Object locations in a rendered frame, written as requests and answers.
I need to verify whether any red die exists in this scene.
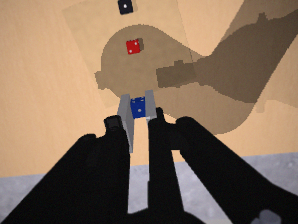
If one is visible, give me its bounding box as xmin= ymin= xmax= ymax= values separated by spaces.
xmin=126 ymin=39 xmax=140 ymax=54

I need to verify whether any black die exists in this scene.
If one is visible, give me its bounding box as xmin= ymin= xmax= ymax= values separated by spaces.
xmin=117 ymin=0 xmax=133 ymax=15

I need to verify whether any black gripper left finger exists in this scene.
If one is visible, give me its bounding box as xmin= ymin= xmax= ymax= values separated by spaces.
xmin=0 ymin=94 xmax=135 ymax=224

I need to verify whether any tan square mat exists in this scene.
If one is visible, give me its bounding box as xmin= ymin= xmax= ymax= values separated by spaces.
xmin=61 ymin=0 xmax=196 ymax=108

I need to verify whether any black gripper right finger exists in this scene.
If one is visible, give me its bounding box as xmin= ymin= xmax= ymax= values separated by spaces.
xmin=145 ymin=89 xmax=298 ymax=224

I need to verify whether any blue die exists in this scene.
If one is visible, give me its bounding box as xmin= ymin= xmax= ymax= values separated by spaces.
xmin=130 ymin=96 xmax=146 ymax=119

